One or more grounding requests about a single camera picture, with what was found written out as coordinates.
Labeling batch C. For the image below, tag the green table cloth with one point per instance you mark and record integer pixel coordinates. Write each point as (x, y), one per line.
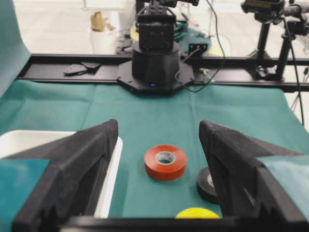
(148, 120)

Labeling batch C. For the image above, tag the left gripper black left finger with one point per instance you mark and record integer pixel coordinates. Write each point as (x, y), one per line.
(72, 182)

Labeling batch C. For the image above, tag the red tape roll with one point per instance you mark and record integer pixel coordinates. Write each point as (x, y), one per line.
(165, 162)

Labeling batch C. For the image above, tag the black camera stand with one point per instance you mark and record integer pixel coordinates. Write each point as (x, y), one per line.
(281, 22)

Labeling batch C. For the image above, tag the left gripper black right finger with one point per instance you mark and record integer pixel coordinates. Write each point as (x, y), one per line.
(249, 195)

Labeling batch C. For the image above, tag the white plastic case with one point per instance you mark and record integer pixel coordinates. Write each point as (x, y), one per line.
(20, 140)

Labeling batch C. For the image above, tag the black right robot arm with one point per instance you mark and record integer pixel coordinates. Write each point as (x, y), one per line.
(156, 65)

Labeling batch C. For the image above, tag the black aluminium frame rail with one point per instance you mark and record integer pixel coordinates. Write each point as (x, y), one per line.
(116, 69)

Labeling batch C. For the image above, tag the white bucket with cardboard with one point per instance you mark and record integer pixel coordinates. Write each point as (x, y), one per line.
(102, 35)

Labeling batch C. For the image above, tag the black tape roll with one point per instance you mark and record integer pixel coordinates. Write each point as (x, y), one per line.
(205, 186)

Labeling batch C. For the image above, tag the yellow tape roll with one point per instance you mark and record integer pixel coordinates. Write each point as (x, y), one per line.
(197, 213)

